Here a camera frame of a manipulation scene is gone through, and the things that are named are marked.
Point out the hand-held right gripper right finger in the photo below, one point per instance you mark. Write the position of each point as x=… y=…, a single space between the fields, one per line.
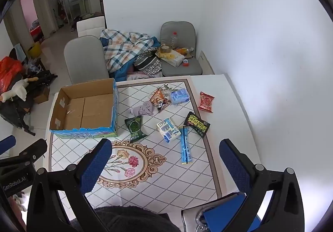
x=234 y=167

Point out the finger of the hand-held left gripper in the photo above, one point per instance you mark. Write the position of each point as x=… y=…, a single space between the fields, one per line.
x=7 y=143
x=33 y=150

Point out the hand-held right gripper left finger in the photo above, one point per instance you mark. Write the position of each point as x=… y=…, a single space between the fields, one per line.
x=96 y=167

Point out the long blue packet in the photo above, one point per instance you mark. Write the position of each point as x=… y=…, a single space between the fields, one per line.
x=185 y=146

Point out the cardboard box blue print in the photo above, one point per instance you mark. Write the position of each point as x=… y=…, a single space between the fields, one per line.
x=85 y=107

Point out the red snack packet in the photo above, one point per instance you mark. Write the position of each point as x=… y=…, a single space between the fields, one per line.
x=206 y=102

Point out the white plush toy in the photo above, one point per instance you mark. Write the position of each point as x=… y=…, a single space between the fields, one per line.
x=17 y=90

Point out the small brown cardboard box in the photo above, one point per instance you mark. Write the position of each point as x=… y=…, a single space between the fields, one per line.
x=43 y=96

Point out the green snack packet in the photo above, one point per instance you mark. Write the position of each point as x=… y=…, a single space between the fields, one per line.
x=134 y=127

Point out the black yellow wipes packet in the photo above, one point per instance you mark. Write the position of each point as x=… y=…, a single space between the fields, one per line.
x=197 y=122

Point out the white floral tray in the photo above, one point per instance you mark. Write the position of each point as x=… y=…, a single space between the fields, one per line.
x=161 y=182

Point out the red plastic bag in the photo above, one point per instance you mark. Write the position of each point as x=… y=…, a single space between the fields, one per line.
x=9 y=70

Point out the crumpled grey cloth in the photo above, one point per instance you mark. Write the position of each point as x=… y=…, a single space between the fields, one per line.
x=141 y=109

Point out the blue white tissue pack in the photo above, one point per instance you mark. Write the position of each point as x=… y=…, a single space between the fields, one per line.
x=179 y=96
x=167 y=129

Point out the orange snack packet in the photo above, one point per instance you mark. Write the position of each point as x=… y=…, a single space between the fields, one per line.
x=158 y=98

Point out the yellow bin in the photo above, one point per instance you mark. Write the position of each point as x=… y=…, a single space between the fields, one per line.
x=35 y=51

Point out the blue garment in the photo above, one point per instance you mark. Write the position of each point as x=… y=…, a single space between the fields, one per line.
x=121 y=72

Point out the pink cloth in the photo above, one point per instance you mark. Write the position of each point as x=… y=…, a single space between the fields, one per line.
x=136 y=75

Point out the white panel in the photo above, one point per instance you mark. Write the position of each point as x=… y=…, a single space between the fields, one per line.
x=205 y=62

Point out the small red box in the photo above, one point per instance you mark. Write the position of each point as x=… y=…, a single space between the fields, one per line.
x=185 y=63

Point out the black white striped garment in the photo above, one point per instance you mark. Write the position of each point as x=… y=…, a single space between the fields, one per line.
x=148 y=64

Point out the blue patterned packet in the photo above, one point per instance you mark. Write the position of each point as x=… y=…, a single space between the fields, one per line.
x=122 y=47

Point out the white wrapped pack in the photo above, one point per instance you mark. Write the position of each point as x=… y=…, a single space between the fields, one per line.
x=173 y=59

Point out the orange yellow snack bag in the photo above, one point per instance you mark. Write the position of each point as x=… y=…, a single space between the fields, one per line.
x=182 y=51

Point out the brown tape roll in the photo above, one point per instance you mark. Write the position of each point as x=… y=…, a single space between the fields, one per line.
x=165 y=49

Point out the white chair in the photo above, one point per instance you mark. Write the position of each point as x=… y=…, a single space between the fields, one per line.
x=91 y=25

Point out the clear plastic bottle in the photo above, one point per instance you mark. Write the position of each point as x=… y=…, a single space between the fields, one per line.
x=174 y=40

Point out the grey cushioned chair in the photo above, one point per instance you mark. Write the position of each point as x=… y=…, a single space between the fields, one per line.
x=182 y=30

